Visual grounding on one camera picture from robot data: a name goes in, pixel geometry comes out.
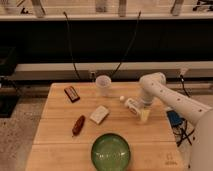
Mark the brown rectangular bar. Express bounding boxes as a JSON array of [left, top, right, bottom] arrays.
[[64, 86, 80, 103]]

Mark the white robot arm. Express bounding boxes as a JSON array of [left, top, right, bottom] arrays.
[[139, 72, 213, 171]]

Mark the green ceramic bowl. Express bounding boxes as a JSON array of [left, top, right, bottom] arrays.
[[91, 133, 131, 171]]

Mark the black hanging cable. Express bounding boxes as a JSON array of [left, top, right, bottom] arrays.
[[62, 11, 82, 81], [110, 10, 142, 79]]

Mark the blue connector box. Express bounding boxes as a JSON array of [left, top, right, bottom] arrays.
[[167, 111, 182, 127]]

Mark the right black hanging cable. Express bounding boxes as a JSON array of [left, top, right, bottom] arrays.
[[110, 10, 142, 79]]

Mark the white plastic bottle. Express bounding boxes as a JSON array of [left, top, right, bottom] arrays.
[[119, 96, 142, 116]]

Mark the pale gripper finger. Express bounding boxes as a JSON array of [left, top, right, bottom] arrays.
[[140, 108, 150, 123]]

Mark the clear plastic cup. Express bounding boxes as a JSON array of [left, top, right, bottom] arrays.
[[95, 75, 111, 97]]

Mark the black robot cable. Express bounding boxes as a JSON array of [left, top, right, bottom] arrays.
[[173, 74, 198, 148]]

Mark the brown sausage-shaped object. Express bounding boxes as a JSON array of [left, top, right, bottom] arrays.
[[72, 115, 85, 136]]

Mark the left black hanging cable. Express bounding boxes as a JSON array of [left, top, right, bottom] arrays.
[[62, 11, 82, 81]]

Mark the wall power outlet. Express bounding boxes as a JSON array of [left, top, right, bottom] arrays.
[[89, 71, 96, 79]]

